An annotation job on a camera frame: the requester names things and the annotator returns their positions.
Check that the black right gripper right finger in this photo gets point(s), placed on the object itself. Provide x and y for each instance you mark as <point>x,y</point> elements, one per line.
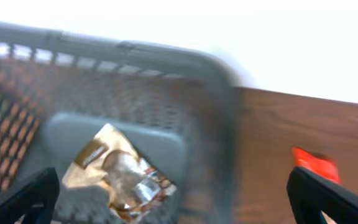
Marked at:
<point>311,196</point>

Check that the orange biscuit packet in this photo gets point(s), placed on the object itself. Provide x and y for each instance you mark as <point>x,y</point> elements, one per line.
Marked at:
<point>317,163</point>

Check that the grey plastic lattice basket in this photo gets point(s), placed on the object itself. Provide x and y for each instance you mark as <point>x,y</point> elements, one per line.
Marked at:
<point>177,108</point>

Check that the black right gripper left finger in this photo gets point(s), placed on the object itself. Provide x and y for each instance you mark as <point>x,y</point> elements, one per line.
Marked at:
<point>33,198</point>

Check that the beige Pantree snack bag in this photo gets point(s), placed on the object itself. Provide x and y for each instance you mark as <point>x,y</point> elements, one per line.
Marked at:
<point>111,162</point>

